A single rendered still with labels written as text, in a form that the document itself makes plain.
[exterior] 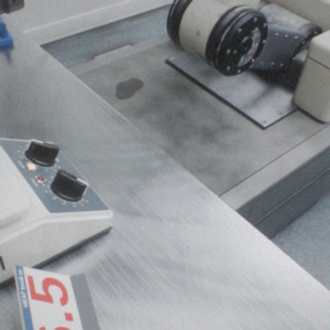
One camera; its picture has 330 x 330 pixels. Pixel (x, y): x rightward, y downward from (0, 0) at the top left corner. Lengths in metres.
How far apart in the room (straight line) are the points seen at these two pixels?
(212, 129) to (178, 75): 0.26
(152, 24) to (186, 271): 2.06
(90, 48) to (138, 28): 0.31
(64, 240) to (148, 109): 0.86
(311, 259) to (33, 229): 1.17
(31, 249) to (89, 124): 0.23
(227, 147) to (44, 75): 0.61
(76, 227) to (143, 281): 0.08
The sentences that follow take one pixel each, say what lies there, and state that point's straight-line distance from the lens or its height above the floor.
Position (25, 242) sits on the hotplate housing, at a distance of 0.43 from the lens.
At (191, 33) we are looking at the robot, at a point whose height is 0.59.
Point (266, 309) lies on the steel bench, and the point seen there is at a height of 0.75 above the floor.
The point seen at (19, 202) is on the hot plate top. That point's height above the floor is 0.84.
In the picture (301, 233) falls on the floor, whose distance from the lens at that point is 1.55.
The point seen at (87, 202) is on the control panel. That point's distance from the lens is 0.47.
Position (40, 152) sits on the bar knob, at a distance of 0.50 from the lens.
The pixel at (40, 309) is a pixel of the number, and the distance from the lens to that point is 0.42.
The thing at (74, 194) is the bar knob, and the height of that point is 0.80.
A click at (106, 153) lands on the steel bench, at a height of 0.75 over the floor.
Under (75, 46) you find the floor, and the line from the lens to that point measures 2.25.
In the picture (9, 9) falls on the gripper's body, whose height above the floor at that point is 0.98.
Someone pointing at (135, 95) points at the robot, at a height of 0.37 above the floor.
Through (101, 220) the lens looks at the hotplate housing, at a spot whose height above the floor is 0.78.
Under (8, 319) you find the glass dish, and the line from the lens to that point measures 0.45.
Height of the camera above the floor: 1.14
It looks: 44 degrees down
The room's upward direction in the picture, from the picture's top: 7 degrees clockwise
